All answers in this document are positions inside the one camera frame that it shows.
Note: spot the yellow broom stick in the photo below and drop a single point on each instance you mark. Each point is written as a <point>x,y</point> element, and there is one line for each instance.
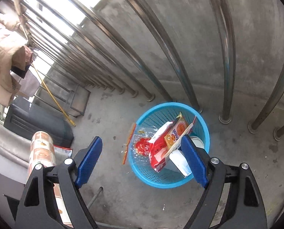
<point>53,98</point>

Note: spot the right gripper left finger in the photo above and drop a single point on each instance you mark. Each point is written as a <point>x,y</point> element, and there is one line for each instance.
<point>37,207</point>

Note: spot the grey curtain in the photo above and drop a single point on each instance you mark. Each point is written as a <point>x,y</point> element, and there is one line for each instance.
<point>14,147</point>

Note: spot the beige puffer jacket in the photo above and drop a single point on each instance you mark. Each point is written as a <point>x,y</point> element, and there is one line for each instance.
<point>14,56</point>

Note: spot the dark folded panel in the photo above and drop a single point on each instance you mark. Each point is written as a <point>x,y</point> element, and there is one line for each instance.
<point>25,119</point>

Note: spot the white cup in basket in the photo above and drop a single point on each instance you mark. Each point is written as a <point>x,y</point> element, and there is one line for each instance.
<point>197,142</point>

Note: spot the steel balcony railing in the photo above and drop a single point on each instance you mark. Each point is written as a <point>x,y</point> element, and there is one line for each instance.
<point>171,49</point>

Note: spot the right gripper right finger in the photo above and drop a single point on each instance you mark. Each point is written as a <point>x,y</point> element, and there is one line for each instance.
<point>244,205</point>

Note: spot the orange cookie packet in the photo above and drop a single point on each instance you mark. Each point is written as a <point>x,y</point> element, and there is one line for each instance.
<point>177,128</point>

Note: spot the patterned vinyl tablecloth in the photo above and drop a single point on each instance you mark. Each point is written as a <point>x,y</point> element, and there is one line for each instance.
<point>42,153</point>

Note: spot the metal dustpan frame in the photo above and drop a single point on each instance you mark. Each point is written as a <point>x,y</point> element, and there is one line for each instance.
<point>72,100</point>

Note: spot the clear orange-strip zip bag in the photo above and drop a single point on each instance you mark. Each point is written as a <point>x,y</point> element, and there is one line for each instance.
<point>137,143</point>

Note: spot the red white snack bag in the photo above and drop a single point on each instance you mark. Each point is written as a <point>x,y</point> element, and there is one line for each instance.
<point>158,147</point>

